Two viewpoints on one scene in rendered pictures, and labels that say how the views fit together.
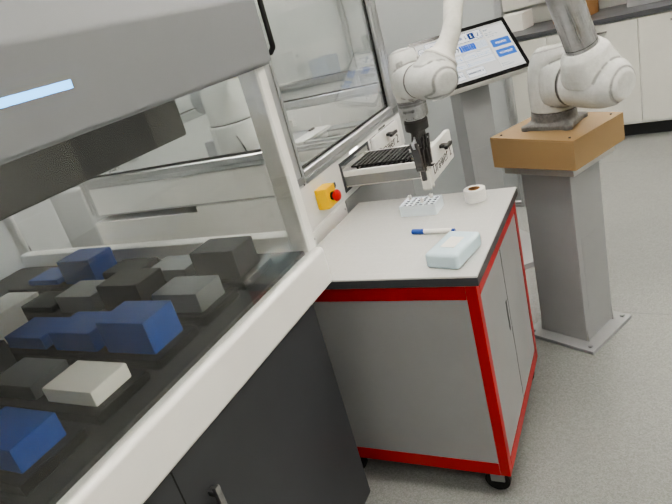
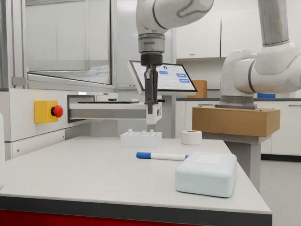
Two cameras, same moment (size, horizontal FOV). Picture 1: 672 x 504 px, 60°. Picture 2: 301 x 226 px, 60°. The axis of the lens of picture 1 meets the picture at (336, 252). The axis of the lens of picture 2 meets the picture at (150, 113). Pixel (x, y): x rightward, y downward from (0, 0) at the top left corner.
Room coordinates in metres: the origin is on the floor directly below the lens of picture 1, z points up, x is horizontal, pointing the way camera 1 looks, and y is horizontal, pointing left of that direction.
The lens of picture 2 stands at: (1.00, -0.02, 0.92)
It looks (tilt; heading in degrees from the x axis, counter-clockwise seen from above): 4 degrees down; 339
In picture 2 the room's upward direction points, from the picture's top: straight up
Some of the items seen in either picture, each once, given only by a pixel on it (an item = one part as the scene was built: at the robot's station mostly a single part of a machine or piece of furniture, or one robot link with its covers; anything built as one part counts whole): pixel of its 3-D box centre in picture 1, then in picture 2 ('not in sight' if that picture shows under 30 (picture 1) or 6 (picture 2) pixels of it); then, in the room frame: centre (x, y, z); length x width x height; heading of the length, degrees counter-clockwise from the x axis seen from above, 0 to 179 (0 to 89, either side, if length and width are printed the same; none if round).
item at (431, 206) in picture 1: (421, 205); (141, 139); (1.82, -0.32, 0.78); 0.12 x 0.08 x 0.04; 57
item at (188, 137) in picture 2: (474, 194); (191, 137); (1.79, -0.49, 0.78); 0.07 x 0.07 x 0.04
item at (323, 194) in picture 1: (327, 196); (47, 111); (1.90, -0.02, 0.88); 0.07 x 0.05 x 0.07; 149
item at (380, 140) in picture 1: (386, 141); (107, 105); (2.46, -0.34, 0.87); 0.29 x 0.02 x 0.11; 149
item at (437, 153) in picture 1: (439, 154); (155, 108); (2.03, -0.45, 0.87); 0.29 x 0.02 x 0.11; 149
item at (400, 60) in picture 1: (408, 74); (153, 11); (1.82, -0.36, 1.20); 0.13 x 0.11 x 0.16; 15
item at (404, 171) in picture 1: (386, 164); (108, 110); (2.14, -0.27, 0.86); 0.40 x 0.26 x 0.06; 59
